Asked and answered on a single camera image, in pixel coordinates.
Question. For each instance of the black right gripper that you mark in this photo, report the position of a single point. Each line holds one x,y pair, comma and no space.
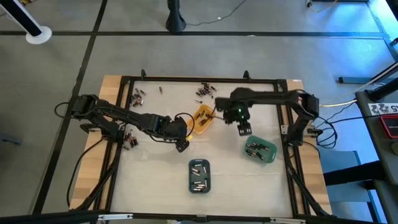
237,112

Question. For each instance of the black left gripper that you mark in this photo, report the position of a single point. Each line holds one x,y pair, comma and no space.
172,129

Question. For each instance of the yellow plastic bin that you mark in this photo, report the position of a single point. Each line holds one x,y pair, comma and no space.
194,126

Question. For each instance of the mint green plastic bin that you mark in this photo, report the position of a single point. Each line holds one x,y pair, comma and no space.
270,154

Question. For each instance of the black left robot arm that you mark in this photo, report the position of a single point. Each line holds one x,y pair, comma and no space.
124,115

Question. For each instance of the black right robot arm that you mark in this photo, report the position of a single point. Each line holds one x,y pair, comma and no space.
280,96

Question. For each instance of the dark teal plastic bin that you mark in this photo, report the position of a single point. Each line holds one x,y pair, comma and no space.
199,179

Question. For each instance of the white and red label battery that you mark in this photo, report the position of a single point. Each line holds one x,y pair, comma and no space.
212,95

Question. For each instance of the black desk crossbar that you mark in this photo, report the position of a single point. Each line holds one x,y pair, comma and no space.
351,175

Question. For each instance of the black floor bar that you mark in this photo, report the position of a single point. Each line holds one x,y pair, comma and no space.
354,80

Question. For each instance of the black floor stand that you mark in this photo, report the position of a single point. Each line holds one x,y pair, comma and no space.
175,21

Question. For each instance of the white printed label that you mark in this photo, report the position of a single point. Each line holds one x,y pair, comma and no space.
382,109

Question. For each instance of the black tube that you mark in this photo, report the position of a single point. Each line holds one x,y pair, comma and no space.
384,92

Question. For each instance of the grey desk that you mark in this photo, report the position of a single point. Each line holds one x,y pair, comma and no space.
385,161

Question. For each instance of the grey floor object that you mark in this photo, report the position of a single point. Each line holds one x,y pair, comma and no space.
11,139

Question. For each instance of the black pole with white base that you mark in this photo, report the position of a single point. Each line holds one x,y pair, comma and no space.
18,15

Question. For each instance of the silver frame bracket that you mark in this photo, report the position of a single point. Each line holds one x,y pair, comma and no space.
283,129

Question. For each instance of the black frame clamp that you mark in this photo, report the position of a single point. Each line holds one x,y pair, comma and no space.
246,75
143,74

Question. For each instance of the black aluminium table frame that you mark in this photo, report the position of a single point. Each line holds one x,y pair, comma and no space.
202,79

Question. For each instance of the small black camera box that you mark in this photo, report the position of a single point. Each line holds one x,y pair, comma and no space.
201,218

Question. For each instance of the silver frame plate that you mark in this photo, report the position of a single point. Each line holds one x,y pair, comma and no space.
115,216
287,221

